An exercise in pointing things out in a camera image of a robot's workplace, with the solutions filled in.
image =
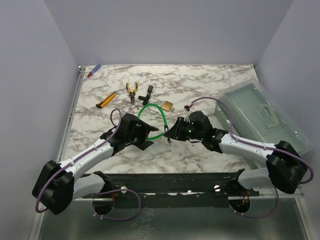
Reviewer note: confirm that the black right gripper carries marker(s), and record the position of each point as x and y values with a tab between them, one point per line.
176	131

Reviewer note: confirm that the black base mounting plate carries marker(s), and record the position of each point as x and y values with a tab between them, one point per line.
168	190

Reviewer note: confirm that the yellow black utility knife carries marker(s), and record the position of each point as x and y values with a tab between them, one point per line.
106	100

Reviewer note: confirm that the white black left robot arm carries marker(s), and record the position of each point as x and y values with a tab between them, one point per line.
59	183

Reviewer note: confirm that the blue red screwdriver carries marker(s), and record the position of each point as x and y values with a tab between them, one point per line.
95	69

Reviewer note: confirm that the yellow black pliers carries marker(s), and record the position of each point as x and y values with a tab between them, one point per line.
132	93

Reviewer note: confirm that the brass padlock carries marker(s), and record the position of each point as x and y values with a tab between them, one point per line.
166	106

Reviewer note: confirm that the aluminium rail frame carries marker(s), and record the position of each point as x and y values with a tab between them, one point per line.
39	217

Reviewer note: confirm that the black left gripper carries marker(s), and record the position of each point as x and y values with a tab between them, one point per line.
145	128

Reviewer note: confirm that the clear plastic storage box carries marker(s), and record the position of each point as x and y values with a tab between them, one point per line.
256	116

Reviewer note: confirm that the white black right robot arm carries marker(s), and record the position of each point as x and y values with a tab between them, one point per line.
282	167

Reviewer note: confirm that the black T-shaped pipe fitting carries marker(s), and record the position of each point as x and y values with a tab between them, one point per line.
145	99

